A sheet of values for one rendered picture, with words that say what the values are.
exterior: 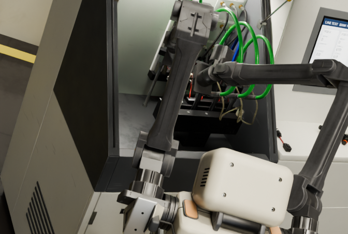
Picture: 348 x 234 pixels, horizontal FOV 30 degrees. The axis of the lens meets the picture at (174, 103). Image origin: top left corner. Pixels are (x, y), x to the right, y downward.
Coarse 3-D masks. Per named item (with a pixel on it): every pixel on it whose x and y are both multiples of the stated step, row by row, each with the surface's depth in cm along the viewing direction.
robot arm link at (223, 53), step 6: (216, 48) 216; (222, 48) 216; (228, 48) 215; (216, 54) 215; (222, 54) 215; (228, 54) 215; (210, 60) 217; (222, 60) 212; (228, 60) 215; (216, 66) 211; (222, 66) 208; (228, 66) 208; (216, 72) 209; (222, 72) 207
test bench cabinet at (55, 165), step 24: (48, 120) 258; (48, 144) 256; (72, 144) 235; (48, 168) 255; (72, 168) 233; (24, 192) 278; (48, 192) 253; (72, 192) 231; (96, 192) 216; (24, 216) 276; (48, 216) 250; (72, 216) 230
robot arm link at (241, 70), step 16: (240, 64) 205; (256, 64) 203; (272, 64) 198; (288, 64) 194; (304, 64) 190; (320, 64) 182; (224, 80) 210; (240, 80) 205; (256, 80) 201; (272, 80) 197; (288, 80) 193; (304, 80) 189; (320, 80) 186
